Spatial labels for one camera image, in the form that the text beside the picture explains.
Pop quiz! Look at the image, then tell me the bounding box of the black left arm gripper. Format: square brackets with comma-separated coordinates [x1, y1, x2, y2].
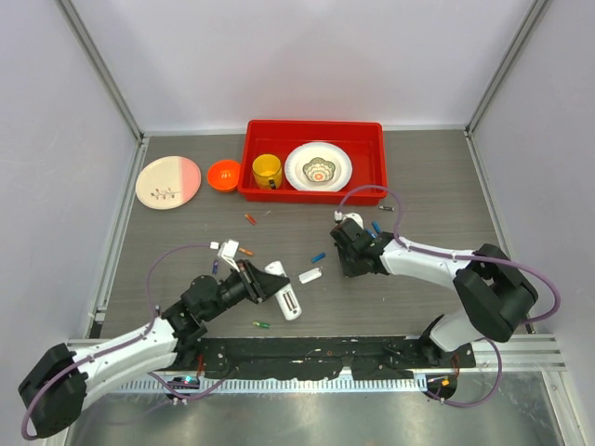
[203, 259, 289, 321]

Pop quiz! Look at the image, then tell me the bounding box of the white remote control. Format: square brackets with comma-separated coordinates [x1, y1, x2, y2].
[265, 261, 302, 321]

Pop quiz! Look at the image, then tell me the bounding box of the white battery cover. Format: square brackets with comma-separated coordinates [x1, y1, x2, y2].
[298, 268, 323, 284]

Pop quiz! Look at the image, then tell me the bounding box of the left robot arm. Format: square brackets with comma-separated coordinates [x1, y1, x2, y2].
[18, 260, 290, 440]

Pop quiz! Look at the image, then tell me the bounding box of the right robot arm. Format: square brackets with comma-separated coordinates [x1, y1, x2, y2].
[330, 211, 538, 367]

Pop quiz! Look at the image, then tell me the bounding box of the blue battery near remote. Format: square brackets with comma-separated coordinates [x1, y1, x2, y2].
[311, 253, 326, 264]

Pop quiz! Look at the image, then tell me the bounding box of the green battery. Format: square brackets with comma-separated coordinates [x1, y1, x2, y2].
[253, 321, 271, 329]

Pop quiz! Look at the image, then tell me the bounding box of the patterned small bowl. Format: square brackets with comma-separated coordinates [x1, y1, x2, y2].
[302, 157, 336, 183]

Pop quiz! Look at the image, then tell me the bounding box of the white plate in bin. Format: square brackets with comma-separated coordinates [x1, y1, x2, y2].
[284, 141, 353, 192]

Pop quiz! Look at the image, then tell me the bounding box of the red plastic bin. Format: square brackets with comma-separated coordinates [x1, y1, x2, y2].
[237, 120, 388, 205]

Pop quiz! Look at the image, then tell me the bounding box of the orange plastic bowl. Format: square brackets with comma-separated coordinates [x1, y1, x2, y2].
[207, 160, 241, 192]

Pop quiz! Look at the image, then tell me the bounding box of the yellow mug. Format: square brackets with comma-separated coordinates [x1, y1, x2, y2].
[252, 154, 284, 190]

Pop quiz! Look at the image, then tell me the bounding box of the pink and white plate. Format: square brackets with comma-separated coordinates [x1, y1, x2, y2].
[135, 156, 202, 210]

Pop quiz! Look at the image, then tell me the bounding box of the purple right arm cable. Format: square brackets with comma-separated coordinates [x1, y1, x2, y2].
[337, 184, 562, 325]

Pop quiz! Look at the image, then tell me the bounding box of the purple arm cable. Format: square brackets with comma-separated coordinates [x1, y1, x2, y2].
[20, 243, 213, 441]
[337, 184, 562, 325]

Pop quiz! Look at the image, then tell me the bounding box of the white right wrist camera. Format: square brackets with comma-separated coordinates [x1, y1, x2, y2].
[334, 210, 364, 228]

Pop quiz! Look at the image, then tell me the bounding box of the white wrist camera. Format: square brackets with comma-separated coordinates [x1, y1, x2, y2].
[209, 239, 240, 271]
[334, 210, 364, 228]

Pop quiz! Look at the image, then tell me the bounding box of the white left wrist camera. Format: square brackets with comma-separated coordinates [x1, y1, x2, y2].
[209, 239, 240, 271]

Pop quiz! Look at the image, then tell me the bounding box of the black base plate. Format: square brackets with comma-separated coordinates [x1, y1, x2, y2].
[165, 336, 476, 381]

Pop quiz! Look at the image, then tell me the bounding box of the aluminium front rail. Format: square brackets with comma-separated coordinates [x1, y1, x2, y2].
[108, 374, 427, 394]

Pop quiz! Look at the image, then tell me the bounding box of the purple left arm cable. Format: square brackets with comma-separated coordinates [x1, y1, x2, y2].
[20, 243, 213, 441]

